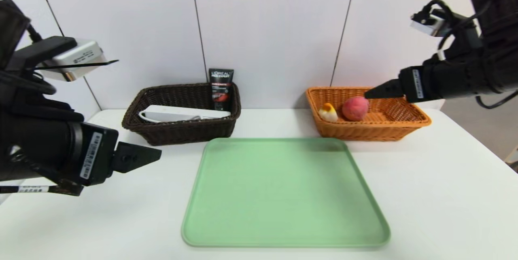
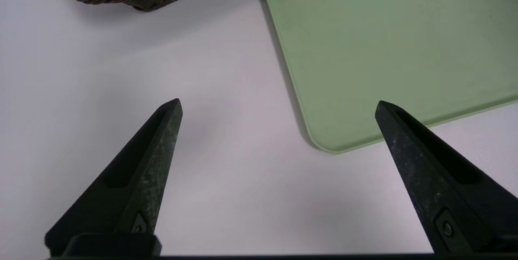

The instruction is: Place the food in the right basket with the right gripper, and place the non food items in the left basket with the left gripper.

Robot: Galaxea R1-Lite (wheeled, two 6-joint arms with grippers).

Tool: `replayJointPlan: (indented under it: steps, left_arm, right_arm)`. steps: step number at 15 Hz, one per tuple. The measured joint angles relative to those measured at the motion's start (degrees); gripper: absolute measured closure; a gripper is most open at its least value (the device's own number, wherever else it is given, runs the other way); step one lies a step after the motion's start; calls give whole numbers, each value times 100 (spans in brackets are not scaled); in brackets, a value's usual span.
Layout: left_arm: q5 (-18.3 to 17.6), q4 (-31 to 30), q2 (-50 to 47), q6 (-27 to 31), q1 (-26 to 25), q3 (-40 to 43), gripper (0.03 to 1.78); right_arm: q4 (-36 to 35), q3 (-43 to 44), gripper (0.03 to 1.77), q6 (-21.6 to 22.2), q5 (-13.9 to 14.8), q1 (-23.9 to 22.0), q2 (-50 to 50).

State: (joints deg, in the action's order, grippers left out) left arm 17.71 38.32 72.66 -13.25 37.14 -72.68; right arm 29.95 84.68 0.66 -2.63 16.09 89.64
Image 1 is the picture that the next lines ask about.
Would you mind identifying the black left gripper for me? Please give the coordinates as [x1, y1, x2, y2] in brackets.
[1, 109, 162, 187]

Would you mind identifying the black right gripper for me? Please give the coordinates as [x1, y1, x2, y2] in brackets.
[364, 58, 469, 104]

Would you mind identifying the red peach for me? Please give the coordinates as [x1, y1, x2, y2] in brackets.
[342, 96, 369, 122]

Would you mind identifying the cream bun with orange top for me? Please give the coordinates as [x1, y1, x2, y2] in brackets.
[318, 103, 338, 123]

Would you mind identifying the white power strip with cable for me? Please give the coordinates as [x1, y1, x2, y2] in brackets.
[139, 105, 231, 123]

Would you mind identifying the black face wash tube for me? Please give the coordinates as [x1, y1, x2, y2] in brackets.
[208, 68, 234, 112]

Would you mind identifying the orange wicker basket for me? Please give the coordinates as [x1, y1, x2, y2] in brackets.
[306, 87, 432, 142]

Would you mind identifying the dark brown wicker basket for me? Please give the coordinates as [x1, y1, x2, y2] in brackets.
[121, 82, 242, 146]

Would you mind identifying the thin black zip tie tail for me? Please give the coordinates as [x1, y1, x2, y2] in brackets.
[34, 60, 119, 70]

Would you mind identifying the dark background object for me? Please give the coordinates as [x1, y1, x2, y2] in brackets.
[504, 145, 518, 172]

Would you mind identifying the light green plastic tray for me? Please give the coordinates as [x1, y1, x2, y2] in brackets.
[181, 137, 391, 248]

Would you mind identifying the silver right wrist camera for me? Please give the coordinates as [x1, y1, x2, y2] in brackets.
[410, 8, 450, 38]

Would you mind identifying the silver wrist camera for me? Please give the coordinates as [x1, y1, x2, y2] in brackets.
[39, 40, 106, 82]
[410, 8, 450, 38]

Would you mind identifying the black braided left arm hose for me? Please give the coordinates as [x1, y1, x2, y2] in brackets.
[0, 147, 85, 197]

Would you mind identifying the black right camera cable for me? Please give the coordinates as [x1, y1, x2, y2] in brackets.
[421, 0, 486, 52]

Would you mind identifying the black camera cable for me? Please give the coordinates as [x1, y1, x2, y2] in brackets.
[0, 0, 77, 95]
[421, 0, 486, 52]

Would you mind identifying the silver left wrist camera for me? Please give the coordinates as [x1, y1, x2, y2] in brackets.
[39, 40, 106, 82]

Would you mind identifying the black left camera cable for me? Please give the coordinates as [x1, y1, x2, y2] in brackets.
[0, 0, 77, 95]

